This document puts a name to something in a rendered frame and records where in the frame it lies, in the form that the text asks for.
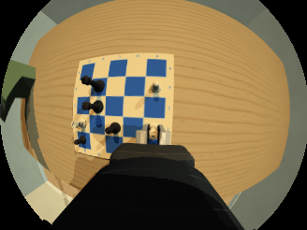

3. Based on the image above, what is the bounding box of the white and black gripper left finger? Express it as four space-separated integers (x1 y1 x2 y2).
136 123 150 144

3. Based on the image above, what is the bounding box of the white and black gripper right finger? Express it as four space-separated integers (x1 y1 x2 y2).
157 124 171 145

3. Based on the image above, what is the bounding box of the blue and cream chessboard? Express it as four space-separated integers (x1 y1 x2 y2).
73 53 174 159

